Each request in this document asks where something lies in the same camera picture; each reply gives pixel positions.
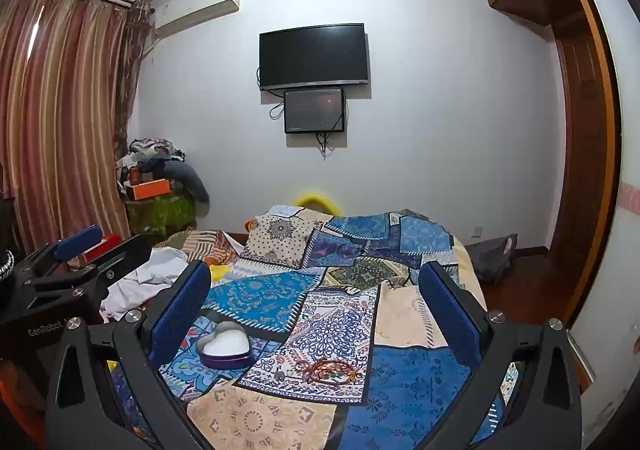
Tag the white air conditioner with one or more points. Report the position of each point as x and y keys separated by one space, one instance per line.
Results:
x=195 y=9

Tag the yellow plastic item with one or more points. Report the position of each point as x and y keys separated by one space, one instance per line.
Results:
x=314 y=201

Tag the small black wall monitor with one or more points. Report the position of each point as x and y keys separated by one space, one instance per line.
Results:
x=314 y=110

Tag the orange box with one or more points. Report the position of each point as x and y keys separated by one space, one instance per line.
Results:
x=150 y=190

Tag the green patterned cloth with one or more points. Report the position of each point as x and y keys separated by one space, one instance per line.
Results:
x=160 y=215

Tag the pile of clothes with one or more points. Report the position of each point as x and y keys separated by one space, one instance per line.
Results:
x=160 y=162

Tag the yellow cloth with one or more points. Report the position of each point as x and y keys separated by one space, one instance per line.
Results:
x=220 y=272

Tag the black wall television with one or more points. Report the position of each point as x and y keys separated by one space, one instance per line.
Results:
x=314 y=55

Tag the brown wooden door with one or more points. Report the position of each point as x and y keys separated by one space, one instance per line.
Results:
x=585 y=154

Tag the red box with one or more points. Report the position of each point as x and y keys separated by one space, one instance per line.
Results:
x=102 y=247

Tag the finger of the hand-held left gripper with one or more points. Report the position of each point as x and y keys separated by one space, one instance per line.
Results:
x=77 y=241
x=125 y=252

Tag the blue patchwork blanket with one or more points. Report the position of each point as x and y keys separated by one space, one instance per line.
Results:
x=320 y=295

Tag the grey bag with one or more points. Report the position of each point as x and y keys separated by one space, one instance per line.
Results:
x=492 y=257

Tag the white sliding wardrobe door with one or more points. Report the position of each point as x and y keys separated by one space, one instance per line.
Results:
x=620 y=280

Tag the white cloth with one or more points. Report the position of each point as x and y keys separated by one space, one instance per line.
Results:
x=150 y=275

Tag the brown striped cloth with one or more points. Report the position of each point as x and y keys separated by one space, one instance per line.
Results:
x=200 y=244

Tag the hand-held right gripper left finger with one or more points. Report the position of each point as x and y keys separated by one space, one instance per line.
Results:
x=180 y=315

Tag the white wall socket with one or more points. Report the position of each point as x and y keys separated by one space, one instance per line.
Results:
x=478 y=230

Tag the striped brown curtain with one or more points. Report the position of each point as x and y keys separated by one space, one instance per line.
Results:
x=60 y=104

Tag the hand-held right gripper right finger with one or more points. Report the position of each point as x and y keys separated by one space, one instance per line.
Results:
x=448 y=315

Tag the purple heart-shaped tin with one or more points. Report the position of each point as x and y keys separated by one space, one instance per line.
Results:
x=225 y=359

